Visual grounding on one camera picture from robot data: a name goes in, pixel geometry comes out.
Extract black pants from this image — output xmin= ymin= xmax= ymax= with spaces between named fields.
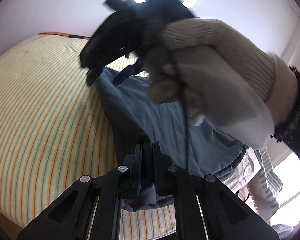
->
xmin=95 ymin=68 xmax=247 ymax=212

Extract right hand white glove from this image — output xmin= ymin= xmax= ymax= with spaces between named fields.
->
xmin=141 ymin=17 xmax=277 ymax=151

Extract yellow striped towel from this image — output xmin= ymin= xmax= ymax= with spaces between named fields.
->
xmin=0 ymin=35 xmax=178 ymax=240

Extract black ring light cable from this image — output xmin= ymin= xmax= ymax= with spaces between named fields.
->
xmin=38 ymin=31 xmax=91 ymax=40

